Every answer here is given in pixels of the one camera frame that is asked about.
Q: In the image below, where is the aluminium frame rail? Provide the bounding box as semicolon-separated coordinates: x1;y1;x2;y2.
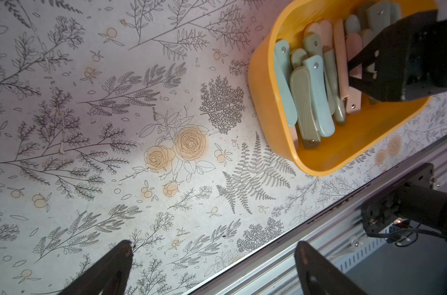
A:
191;136;447;295

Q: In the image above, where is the yellow plastic storage box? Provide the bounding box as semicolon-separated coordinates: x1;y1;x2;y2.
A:
248;0;432;177

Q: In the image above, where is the mint green folding knife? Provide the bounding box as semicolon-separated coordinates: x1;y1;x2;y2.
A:
275;40;297;127

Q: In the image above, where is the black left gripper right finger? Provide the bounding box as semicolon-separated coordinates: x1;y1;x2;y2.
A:
294;241;366;295

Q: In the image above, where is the light blue folding knife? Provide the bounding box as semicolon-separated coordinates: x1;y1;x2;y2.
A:
303;55;335;138

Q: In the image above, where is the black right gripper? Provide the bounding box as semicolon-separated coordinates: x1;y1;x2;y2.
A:
347;10;447;102

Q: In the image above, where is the sage green folding knife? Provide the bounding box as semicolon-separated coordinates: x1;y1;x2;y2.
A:
289;66;321;149

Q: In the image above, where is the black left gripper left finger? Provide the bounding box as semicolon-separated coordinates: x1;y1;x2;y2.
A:
60;240;133;295

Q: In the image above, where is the pink folding fruit knife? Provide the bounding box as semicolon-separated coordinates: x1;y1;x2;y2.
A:
345;33;363;114
333;18;350;100

